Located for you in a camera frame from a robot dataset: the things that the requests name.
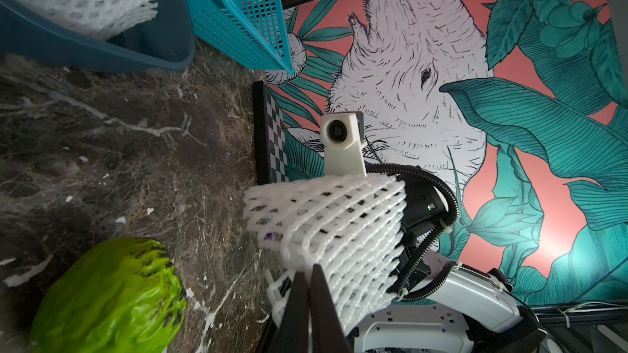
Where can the teal plastic basket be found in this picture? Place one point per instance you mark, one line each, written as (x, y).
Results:
(251, 32)

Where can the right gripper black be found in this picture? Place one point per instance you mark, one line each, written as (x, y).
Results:
(424, 207)

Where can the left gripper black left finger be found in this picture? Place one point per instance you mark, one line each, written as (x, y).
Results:
(292, 335)

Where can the green custard apple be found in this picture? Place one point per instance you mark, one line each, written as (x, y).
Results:
(123, 295)

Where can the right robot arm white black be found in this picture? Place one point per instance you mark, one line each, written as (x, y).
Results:
(450, 308)

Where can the white foam net sleeve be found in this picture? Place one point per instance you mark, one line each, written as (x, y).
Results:
(350, 225)

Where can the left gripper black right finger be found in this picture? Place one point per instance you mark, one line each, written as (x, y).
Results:
(327, 333)

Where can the black white checkerboard plate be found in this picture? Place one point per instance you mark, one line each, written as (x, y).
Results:
(268, 137)

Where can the dark blue small bin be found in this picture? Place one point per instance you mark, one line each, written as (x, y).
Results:
(166, 42)

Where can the small purple object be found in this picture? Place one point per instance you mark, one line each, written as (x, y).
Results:
(273, 237)

